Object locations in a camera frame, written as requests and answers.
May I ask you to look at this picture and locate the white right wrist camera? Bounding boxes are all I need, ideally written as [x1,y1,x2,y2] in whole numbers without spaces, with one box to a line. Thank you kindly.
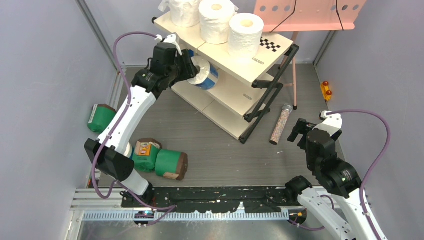
[315,110,343,136]

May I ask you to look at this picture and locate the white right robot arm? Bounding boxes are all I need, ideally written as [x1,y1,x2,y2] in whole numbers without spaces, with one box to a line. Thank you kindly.
[285,114,387,240]

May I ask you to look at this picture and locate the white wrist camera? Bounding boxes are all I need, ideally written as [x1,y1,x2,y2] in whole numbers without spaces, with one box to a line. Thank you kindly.
[155,33,183,56]
[315,110,343,136]

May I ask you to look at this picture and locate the cream three-tier shelf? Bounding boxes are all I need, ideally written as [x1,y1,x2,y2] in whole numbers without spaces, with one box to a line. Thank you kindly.
[152,12,299,144]

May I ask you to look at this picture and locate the yellow toy with orange balls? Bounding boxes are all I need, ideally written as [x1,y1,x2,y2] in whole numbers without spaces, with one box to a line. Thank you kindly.
[320,81,333,102]

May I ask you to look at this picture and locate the green wrapped package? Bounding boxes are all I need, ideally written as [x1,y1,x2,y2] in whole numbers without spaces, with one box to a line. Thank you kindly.
[87,104,117,134]
[155,149,188,181]
[131,138,162,172]

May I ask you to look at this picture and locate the pink music stand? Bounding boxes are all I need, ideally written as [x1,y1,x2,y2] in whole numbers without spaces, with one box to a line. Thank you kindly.
[253,0,368,111]

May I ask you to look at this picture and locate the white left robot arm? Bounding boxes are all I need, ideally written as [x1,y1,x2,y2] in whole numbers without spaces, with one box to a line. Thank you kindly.
[84,42,199,207]

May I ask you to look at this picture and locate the blue paper towel roll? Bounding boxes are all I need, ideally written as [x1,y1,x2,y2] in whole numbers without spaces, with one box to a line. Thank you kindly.
[123,142,134,159]
[187,56,219,90]
[182,49,195,58]

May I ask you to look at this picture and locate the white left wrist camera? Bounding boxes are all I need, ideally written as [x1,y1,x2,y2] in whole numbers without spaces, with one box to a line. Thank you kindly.
[155,33,183,56]

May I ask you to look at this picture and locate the glitter microphone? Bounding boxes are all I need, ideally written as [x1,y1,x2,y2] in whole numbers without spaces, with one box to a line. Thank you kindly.
[269,104,294,145]

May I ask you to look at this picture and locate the white paper towel roll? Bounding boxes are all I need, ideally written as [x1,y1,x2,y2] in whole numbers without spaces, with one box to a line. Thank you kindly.
[198,0,238,45]
[158,0,201,28]
[227,13,265,59]

